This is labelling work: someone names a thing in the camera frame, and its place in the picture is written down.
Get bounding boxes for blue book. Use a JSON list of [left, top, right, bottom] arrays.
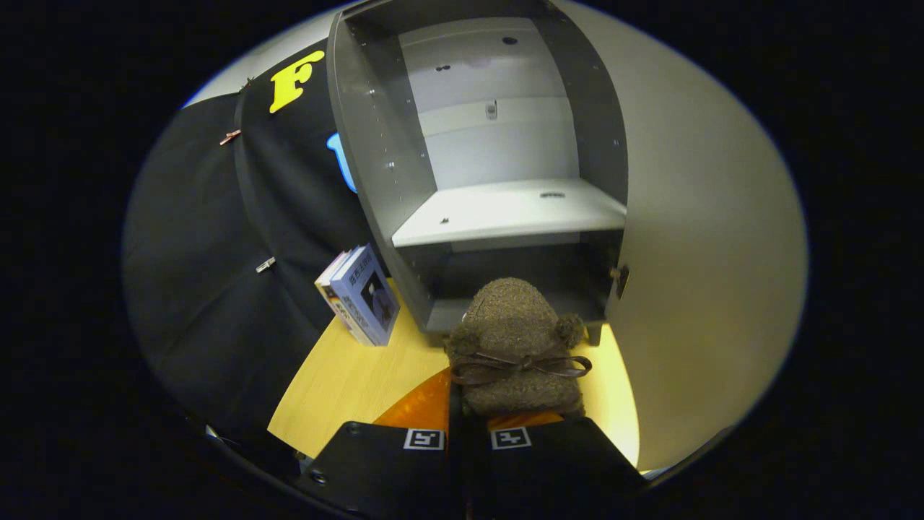
[[330, 244, 401, 347]]

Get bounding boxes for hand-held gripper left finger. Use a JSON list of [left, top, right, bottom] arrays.
[[300, 367, 453, 518]]

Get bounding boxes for brown fuzzy shoe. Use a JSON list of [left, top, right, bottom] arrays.
[[443, 277, 593, 420]]

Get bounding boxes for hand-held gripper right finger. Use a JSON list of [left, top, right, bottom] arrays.
[[462, 410, 647, 518]]

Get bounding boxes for beige shoe cabinet door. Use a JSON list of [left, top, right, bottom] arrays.
[[556, 0, 808, 472]]

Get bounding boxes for black backdrop cloth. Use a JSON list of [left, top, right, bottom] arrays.
[[123, 40, 394, 463]]

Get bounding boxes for grey shoe cabinet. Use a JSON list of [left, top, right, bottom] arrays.
[[326, 0, 629, 346]]

